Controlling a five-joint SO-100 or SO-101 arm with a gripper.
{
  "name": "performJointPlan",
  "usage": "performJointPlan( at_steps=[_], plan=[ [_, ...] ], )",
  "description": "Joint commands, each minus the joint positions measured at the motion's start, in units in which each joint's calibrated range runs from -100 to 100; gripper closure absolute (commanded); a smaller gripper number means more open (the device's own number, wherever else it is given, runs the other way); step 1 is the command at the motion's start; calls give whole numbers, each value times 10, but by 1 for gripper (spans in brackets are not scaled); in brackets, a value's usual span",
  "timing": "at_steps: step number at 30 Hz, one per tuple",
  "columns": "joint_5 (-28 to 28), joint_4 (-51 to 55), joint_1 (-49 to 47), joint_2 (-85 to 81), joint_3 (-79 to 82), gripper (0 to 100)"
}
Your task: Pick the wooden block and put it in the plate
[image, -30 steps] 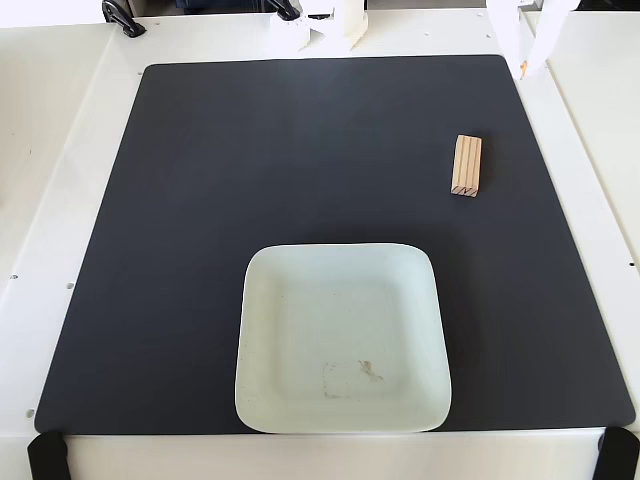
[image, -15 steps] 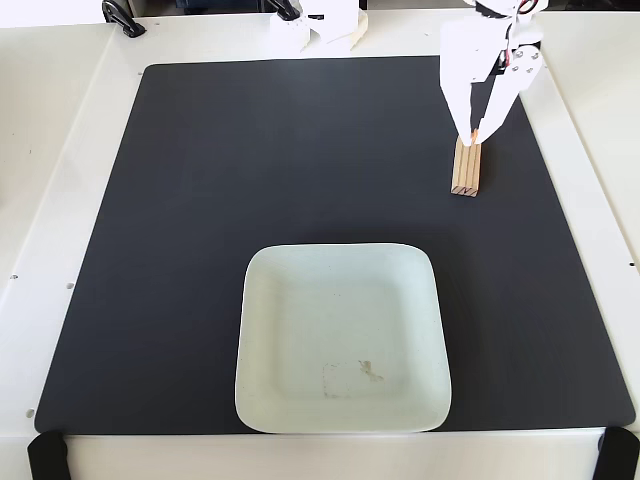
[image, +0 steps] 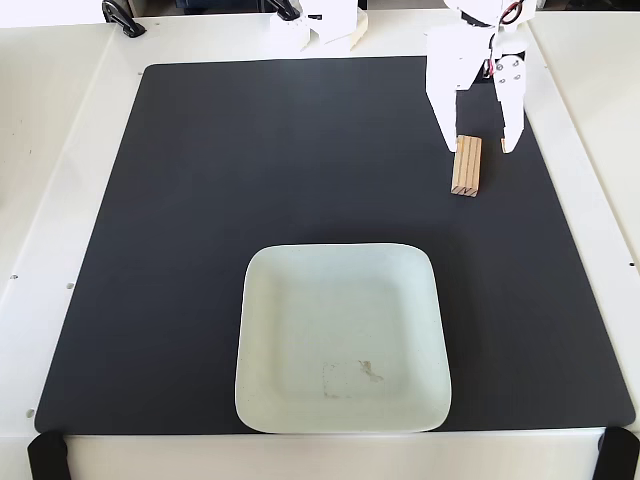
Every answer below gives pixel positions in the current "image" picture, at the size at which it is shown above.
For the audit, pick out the white square plate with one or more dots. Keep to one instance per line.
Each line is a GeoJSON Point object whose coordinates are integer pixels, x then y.
{"type": "Point", "coordinates": [325, 325]}

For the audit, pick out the dark grey work mat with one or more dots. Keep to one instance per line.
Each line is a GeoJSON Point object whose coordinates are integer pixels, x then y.
{"type": "Point", "coordinates": [200, 225]}

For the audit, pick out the grooved wooden block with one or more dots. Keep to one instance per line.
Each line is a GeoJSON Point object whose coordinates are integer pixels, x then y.
{"type": "Point", "coordinates": [467, 167]}

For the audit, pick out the black table clamp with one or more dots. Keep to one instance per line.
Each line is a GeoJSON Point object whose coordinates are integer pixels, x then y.
{"type": "Point", "coordinates": [122, 17]}
{"type": "Point", "coordinates": [281, 7]}

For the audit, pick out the cream plastic base piece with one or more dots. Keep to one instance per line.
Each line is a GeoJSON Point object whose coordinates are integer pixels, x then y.
{"type": "Point", "coordinates": [360, 30]}

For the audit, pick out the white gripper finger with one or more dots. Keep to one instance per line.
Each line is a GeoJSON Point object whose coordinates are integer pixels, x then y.
{"type": "Point", "coordinates": [447, 70]}
{"type": "Point", "coordinates": [512, 95]}

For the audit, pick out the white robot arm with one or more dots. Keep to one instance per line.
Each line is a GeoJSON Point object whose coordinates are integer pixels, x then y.
{"type": "Point", "coordinates": [332, 20]}

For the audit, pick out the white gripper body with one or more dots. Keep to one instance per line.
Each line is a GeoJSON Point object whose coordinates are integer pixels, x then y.
{"type": "Point", "coordinates": [457, 62]}

